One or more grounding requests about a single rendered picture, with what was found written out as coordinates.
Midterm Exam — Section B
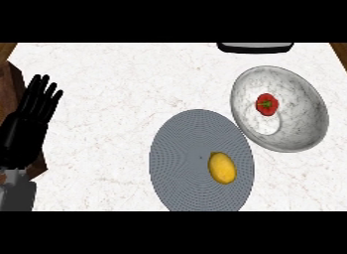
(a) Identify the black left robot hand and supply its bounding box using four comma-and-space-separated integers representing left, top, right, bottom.
0, 73, 66, 172

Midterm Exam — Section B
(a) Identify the round grey placemat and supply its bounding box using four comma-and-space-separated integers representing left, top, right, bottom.
148, 108, 257, 212

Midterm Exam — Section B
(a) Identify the red bell pepper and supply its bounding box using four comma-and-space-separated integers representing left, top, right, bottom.
255, 92, 280, 117

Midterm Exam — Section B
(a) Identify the white marble bowl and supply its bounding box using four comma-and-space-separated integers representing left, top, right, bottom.
229, 64, 331, 154

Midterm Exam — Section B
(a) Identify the yellow lemon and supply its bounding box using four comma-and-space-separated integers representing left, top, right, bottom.
207, 151, 239, 186

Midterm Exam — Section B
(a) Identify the black and grey appliance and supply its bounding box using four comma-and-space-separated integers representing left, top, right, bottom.
215, 43, 295, 55

